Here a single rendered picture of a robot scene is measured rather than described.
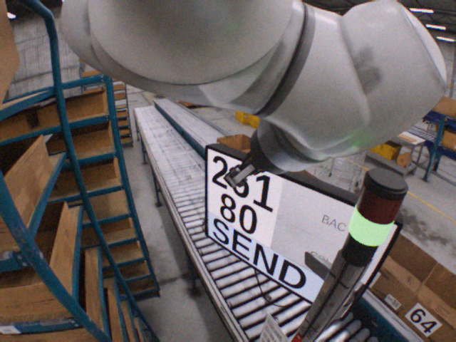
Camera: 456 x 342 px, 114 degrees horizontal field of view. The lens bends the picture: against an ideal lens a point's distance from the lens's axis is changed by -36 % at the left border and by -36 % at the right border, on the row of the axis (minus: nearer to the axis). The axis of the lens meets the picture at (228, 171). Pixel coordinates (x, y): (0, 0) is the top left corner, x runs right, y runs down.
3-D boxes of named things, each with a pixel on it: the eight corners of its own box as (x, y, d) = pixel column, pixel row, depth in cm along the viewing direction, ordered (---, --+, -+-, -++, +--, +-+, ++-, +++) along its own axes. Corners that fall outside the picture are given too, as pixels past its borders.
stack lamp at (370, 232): (340, 227, 24) (354, 182, 21) (363, 213, 26) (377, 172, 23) (372, 252, 20) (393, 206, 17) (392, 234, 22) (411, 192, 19)
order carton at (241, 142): (216, 154, 222) (216, 137, 215) (242, 149, 234) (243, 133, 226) (235, 170, 191) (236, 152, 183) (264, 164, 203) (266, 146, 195)
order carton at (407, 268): (342, 266, 98) (353, 242, 90) (372, 243, 109) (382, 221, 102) (397, 316, 66) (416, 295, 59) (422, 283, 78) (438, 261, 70)
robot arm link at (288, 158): (350, 133, 25) (322, 148, 31) (305, 76, 25) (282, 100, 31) (315, 178, 22) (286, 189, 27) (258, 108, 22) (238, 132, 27)
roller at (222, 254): (201, 266, 124) (198, 259, 127) (275, 239, 144) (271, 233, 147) (201, 263, 121) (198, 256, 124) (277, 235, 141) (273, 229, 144)
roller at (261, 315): (235, 321, 87) (239, 330, 84) (320, 276, 107) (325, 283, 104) (233, 322, 91) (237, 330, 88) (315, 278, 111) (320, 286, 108)
